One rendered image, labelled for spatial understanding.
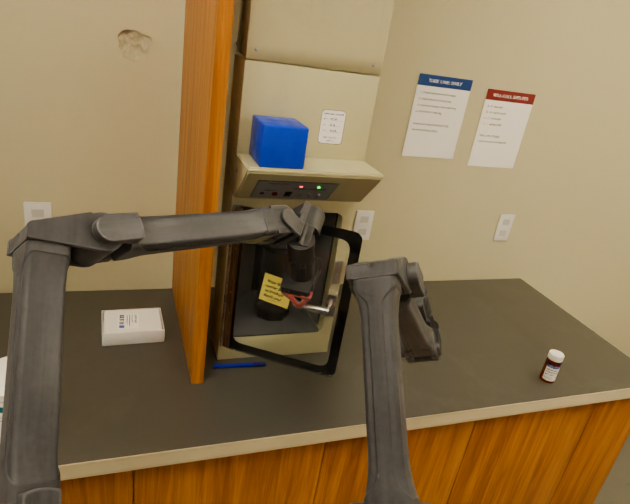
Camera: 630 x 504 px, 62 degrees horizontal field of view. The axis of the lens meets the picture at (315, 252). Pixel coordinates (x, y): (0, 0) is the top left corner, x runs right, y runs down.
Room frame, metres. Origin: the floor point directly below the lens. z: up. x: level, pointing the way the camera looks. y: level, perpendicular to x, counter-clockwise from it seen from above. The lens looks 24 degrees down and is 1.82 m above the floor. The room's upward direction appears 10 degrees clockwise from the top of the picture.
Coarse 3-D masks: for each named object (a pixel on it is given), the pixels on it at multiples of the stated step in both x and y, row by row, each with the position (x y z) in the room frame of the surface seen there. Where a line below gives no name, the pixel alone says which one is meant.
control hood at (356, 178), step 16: (240, 160) 1.13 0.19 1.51; (304, 160) 1.20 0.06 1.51; (320, 160) 1.22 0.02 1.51; (336, 160) 1.25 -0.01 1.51; (352, 160) 1.28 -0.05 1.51; (240, 176) 1.11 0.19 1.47; (256, 176) 1.08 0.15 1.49; (272, 176) 1.09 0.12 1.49; (288, 176) 1.10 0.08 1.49; (304, 176) 1.12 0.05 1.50; (320, 176) 1.13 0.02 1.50; (336, 176) 1.14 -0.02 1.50; (352, 176) 1.16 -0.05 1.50; (368, 176) 1.17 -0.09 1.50; (240, 192) 1.13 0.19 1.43; (336, 192) 1.20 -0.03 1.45; (352, 192) 1.22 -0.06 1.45; (368, 192) 1.23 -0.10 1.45
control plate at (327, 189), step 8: (256, 184) 1.11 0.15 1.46; (264, 184) 1.11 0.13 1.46; (272, 184) 1.12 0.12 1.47; (280, 184) 1.13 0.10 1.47; (288, 184) 1.13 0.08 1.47; (296, 184) 1.14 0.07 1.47; (304, 184) 1.14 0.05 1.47; (312, 184) 1.15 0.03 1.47; (320, 184) 1.16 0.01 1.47; (328, 184) 1.16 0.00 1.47; (336, 184) 1.17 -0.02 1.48; (256, 192) 1.14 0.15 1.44; (264, 192) 1.14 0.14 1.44; (272, 192) 1.15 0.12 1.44; (280, 192) 1.16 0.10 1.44; (296, 192) 1.17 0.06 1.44; (304, 192) 1.18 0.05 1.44; (312, 192) 1.18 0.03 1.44; (320, 192) 1.19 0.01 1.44; (328, 192) 1.19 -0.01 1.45
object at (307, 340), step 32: (256, 256) 1.15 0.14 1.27; (320, 256) 1.12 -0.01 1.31; (352, 256) 1.11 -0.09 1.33; (256, 288) 1.15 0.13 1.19; (320, 288) 1.12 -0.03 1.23; (256, 320) 1.14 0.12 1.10; (288, 320) 1.13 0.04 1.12; (320, 320) 1.11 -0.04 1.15; (256, 352) 1.14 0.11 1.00; (288, 352) 1.13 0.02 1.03; (320, 352) 1.11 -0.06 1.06
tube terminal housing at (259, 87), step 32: (256, 64) 1.18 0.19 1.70; (288, 64) 1.22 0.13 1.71; (256, 96) 1.18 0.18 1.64; (288, 96) 1.21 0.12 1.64; (320, 96) 1.24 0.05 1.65; (352, 96) 1.27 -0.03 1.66; (352, 128) 1.28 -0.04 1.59; (224, 192) 1.25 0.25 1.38; (224, 256) 1.19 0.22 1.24; (224, 288) 1.17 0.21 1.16; (224, 352) 1.17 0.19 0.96
